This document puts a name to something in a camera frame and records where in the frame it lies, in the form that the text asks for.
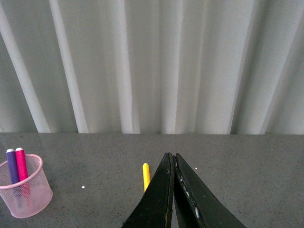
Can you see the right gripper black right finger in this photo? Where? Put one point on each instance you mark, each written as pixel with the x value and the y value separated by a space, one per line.
pixel 196 206

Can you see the pink marker pen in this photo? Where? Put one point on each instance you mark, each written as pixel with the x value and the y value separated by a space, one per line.
pixel 23 174

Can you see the white pleated curtain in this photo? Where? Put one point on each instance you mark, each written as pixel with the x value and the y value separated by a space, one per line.
pixel 152 66

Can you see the pink mesh cup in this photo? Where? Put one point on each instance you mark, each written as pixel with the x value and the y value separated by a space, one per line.
pixel 30 196

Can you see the purple marker pen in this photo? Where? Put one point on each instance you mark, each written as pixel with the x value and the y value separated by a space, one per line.
pixel 14 174

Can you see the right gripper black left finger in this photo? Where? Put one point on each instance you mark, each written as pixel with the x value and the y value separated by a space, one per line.
pixel 155 208

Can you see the yellow marker pen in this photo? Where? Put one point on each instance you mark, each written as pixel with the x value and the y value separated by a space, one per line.
pixel 146 176

